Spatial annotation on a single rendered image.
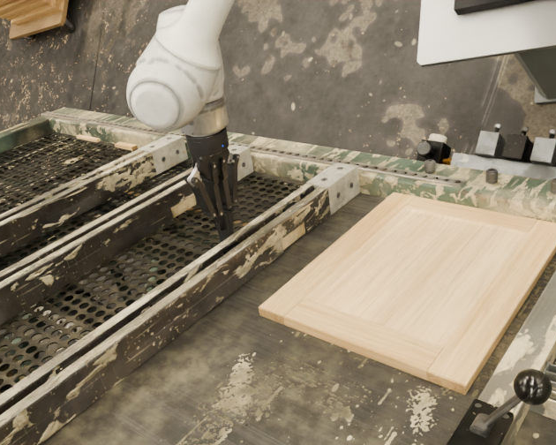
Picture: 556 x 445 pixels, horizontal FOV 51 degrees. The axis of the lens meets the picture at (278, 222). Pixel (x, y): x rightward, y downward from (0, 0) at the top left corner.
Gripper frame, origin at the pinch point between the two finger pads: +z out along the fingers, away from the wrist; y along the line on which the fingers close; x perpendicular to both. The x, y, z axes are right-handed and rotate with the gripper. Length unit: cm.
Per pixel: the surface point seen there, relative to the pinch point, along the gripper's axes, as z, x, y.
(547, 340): 4, 60, -1
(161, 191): 2.0, -29.8, -9.3
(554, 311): 4, 59, -8
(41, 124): 5, -126, -35
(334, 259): 6.5, 19.9, -8.2
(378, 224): 6.5, 20.7, -23.3
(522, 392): -6, 64, 21
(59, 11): -14, -275, -146
